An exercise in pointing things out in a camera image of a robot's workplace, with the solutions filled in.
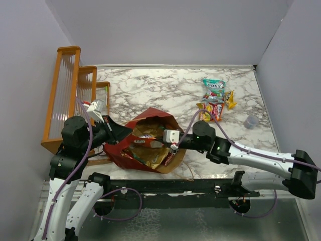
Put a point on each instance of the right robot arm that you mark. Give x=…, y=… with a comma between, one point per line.
x=295, y=173

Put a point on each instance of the yellow M&M's packet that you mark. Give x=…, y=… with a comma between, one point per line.
x=229, y=100

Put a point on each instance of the red paper bag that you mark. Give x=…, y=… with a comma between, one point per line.
x=114, y=151

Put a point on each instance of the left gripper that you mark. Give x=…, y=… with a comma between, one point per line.
x=119, y=131

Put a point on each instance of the black mounting rail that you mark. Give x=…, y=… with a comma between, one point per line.
x=168, y=194

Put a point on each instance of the orange wooden rack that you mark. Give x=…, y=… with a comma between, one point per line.
x=70, y=80

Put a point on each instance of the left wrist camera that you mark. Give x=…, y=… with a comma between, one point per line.
x=94, y=110

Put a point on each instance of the small clear plastic cup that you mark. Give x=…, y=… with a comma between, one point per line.
x=251, y=122

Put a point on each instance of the red KitKat wrapper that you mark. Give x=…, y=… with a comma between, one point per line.
x=170, y=157

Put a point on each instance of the teal Fox's candy bag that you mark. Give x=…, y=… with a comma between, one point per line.
x=215, y=90

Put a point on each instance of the red Fox's fruit candy bag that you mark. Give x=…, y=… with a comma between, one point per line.
x=215, y=111

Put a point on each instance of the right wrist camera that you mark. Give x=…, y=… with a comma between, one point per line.
x=171, y=139

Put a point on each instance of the gold chips bag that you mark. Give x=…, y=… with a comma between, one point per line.
x=151, y=157

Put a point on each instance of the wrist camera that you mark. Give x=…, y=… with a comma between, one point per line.
x=171, y=139
x=94, y=110

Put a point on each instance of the orange snack packet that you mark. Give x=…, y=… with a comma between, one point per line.
x=147, y=140

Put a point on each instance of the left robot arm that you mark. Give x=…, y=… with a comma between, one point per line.
x=62, y=220

